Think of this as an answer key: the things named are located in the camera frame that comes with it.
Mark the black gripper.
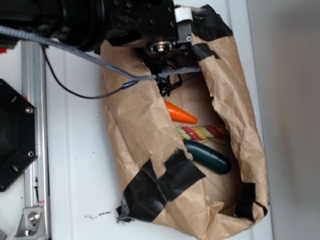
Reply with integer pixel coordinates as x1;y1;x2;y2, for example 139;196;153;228
106;0;195;73

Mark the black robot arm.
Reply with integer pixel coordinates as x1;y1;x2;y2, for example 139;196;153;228
0;0;193;64

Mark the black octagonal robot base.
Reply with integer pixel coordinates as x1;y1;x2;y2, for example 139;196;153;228
0;79;37;193

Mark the orange plastic carrot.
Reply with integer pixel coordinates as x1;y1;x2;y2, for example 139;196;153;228
164;100;198;124

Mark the dark green plastic cucumber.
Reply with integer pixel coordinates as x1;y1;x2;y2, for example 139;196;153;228
184;140;232;175

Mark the brown paper bag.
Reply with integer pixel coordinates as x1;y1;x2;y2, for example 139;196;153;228
103;5;269;240

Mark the thin black wire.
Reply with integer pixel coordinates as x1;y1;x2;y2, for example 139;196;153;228
41;46;138;99

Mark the grey braided cable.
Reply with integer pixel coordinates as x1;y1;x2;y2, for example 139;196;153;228
0;24;202;82

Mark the multicolour twisted rope toy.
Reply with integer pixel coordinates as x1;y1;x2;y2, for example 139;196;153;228
176;125;229;141

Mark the aluminium extrusion rail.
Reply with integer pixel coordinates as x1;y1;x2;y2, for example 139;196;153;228
14;41;52;240

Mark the metal corner bracket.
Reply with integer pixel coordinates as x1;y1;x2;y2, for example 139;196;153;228
14;206;47;240

